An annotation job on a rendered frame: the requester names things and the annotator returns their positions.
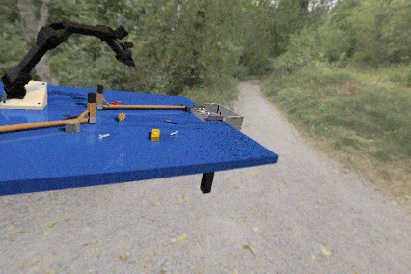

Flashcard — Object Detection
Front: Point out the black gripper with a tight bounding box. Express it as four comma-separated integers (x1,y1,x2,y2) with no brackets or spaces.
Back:
111,42,136,67

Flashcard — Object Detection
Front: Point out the orange long-handled scraper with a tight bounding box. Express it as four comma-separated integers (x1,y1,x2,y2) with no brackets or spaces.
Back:
96,84,191,113

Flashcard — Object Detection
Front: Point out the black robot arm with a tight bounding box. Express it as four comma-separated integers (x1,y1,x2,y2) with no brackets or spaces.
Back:
0,20,128,99

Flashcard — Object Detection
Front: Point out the long wooden pole with black end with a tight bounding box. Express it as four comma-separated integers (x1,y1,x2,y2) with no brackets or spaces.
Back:
0,92,96,133

